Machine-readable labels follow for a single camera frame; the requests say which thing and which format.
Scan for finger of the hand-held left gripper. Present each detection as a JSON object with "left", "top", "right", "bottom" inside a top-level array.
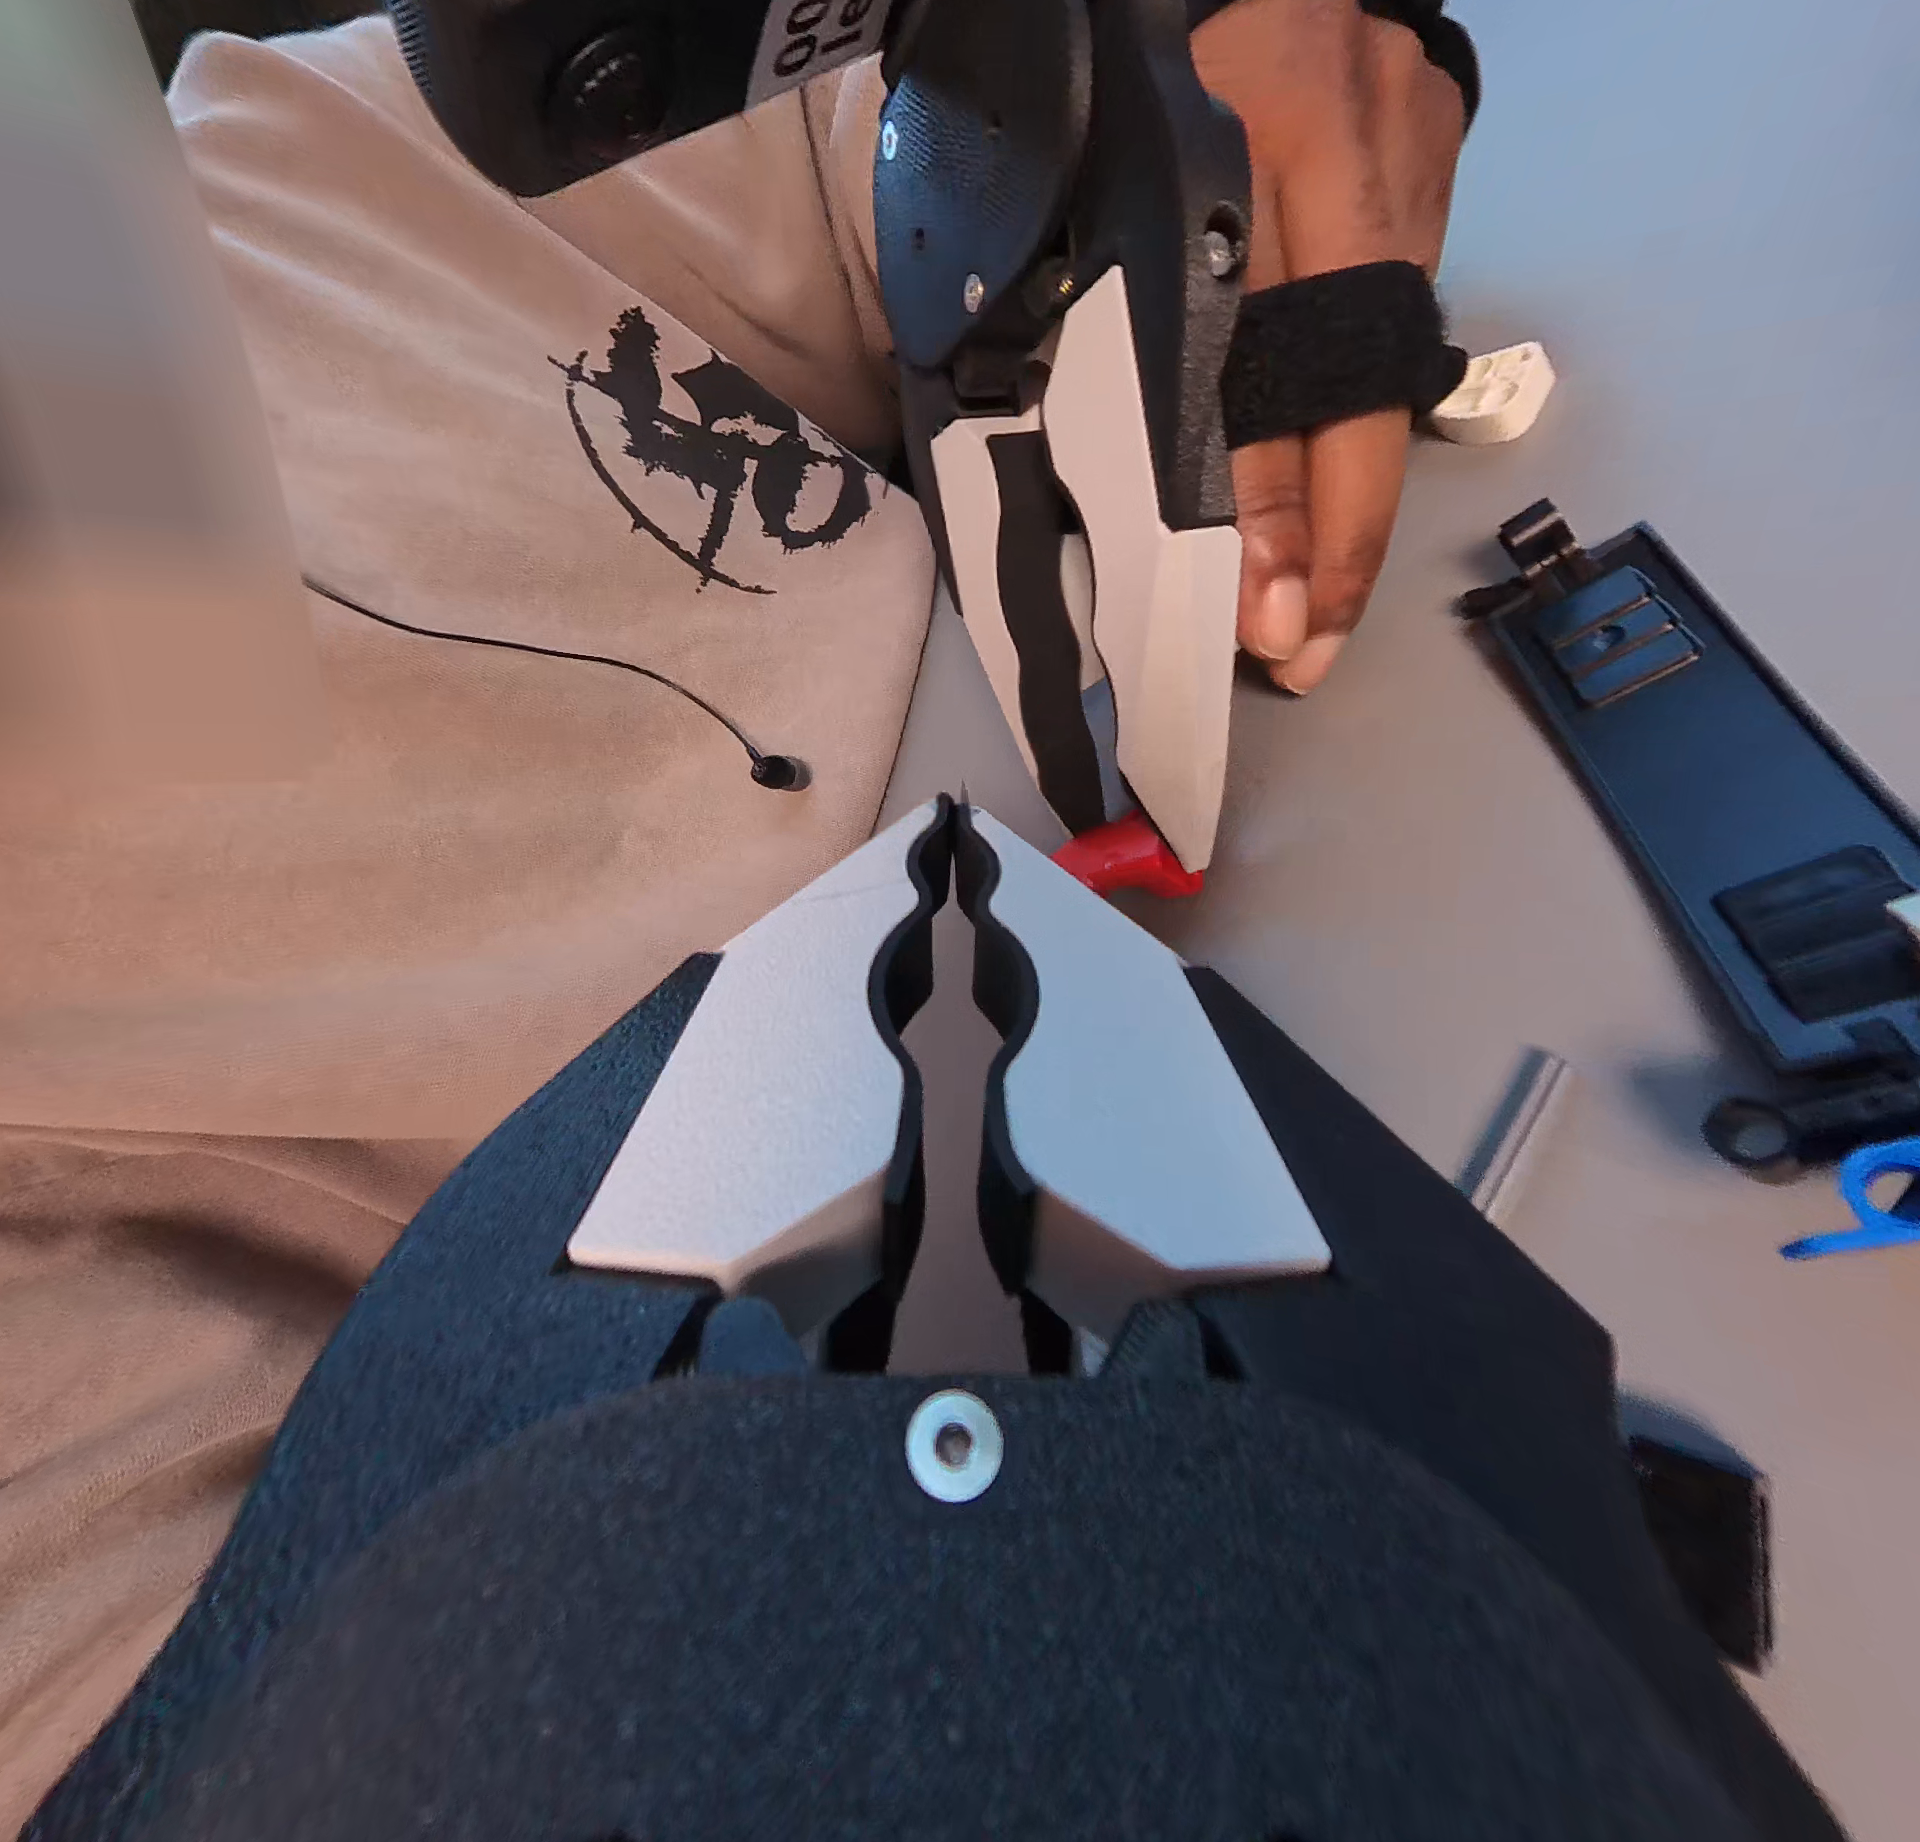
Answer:
[
  {"left": 1039, "top": 263, "right": 1248, "bottom": 875},
  {"left": 928, "top": 418, "right": 1144, "bottom": 841}
]

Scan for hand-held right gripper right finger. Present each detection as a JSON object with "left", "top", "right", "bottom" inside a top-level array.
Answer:
[{"left": 961, "top": 804, "right": 1338, "bottom": 1374}]

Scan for grey lego axle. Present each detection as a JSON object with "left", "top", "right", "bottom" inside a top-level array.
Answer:
[{"left": 1453, "top": 1048, "right": 1570, "bottom": 1216}]

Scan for red lego piece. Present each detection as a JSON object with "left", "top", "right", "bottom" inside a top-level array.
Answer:
[{"left": 1049, "top": 811, "right": 1209, "bottom": 901}]

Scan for tan trousers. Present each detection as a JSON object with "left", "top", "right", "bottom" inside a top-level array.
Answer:
[{"left": 0, "top": 1114, "right": 503, "bottom": 1836}]

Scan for person's left hand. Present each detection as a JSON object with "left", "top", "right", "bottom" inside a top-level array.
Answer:
[{"left": 1191, "top": 0, "right": 1474, "bottom": 698}]

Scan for white lego panel piece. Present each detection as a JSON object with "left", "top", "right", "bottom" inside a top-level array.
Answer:
[{"left": 1425, "top": 338, "right": 1558, "bottom": 450}]

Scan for thin black earphone cable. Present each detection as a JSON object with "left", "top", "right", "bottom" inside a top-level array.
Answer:
[{"left": 301, "top": 571, "right": 814, "bottom": 797}]

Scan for black panel lego subassembly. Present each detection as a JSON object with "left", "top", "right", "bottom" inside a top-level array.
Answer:
[{"left": 1453, "top": 497, "right": 1920, "bottom": 1263}]

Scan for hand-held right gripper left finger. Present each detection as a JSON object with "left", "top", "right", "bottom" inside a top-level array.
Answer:
[{"left": 568, "top": 797, "right": 964, "bottom": 1374}]

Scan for beige printed hoodie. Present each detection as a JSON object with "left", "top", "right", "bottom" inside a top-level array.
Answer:
[{"left": 156, "top": 12, "right": 946, "bottom": 1142}]

